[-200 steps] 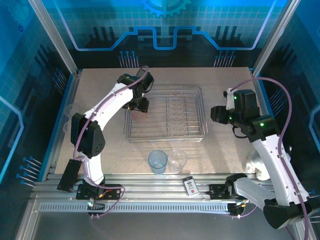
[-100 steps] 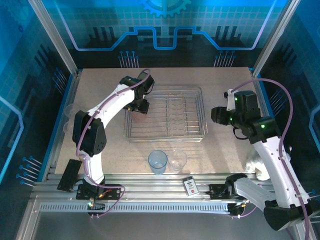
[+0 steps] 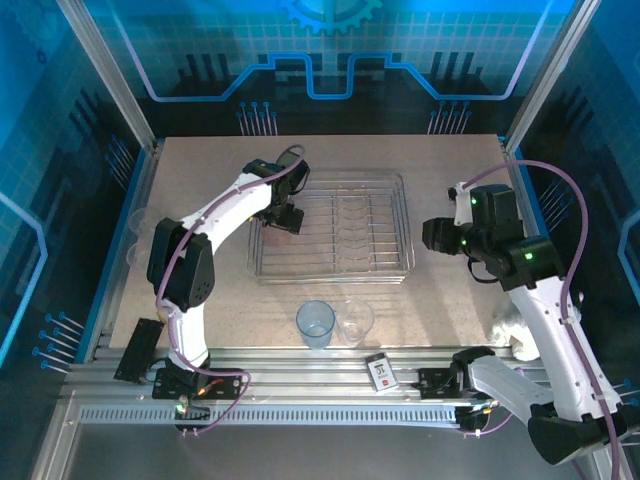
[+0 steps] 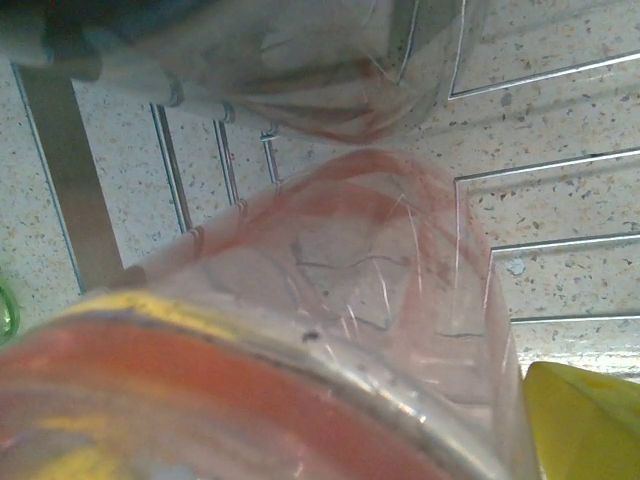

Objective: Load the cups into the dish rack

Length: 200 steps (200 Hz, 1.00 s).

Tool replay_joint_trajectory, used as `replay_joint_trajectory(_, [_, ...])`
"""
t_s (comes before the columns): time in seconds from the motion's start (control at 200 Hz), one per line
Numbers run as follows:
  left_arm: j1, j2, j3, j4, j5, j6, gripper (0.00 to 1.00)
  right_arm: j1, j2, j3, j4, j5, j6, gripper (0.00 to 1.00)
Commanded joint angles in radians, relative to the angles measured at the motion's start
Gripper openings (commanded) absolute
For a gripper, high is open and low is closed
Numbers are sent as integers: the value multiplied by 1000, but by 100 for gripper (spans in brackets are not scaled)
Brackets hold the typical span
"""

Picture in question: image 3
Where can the blue transparent plastic cup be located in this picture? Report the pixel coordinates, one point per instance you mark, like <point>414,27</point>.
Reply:
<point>315,325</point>

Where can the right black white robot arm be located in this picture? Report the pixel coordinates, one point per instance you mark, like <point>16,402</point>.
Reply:
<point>545,320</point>

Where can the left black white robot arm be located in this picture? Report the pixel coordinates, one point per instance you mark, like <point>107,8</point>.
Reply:
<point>185,270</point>

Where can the white cloth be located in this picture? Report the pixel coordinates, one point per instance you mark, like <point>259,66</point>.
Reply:
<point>515,330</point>

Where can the black white label card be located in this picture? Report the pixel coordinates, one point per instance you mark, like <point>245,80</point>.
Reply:
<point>381,374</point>

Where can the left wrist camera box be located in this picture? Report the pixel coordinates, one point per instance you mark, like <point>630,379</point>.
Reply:
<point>287,158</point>

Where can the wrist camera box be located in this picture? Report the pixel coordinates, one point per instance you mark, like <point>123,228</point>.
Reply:
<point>460,202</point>
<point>287,158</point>

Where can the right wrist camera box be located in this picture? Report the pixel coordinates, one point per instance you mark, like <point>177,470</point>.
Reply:
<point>460,202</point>

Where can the aluminium side rail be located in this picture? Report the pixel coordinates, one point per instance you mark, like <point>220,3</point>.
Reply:
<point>154,150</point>
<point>510,149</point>

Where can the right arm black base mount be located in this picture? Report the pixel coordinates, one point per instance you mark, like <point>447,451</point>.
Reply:
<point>435,382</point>

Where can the aluminium frame post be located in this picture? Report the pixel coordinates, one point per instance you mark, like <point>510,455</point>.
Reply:
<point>545,80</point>
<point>114,80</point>

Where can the aluminium front rail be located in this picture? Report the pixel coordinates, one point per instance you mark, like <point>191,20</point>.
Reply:
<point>310,370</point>

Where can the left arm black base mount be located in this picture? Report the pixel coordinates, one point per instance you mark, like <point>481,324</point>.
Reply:
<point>225,385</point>

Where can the black metal bracket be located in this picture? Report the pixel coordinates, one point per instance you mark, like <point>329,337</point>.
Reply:
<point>137,350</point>

